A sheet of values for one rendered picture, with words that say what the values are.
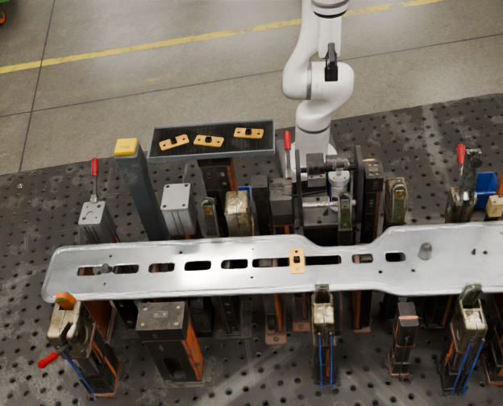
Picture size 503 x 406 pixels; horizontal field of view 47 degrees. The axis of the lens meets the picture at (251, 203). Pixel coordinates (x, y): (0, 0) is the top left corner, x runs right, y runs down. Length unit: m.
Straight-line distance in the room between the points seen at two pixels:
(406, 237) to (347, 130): 0.85
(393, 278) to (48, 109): 2.98
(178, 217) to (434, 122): 1.22
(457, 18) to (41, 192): 3.10
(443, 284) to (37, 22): 4.13
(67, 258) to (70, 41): 3.12
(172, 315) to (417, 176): 1.12
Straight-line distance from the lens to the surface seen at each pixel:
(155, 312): 1.51
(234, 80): 3.88
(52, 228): 2.27
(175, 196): 1.63
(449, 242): 1.64
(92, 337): 1.63
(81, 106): 3.99
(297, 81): 1.83
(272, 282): 1.54
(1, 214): 2.42
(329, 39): 1.33
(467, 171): 1.60
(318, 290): 1.41
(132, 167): 1.77
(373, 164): 1.65
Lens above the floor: 2.28
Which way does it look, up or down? 48 degrees down
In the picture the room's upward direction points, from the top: 9 degrees counter-clockwise
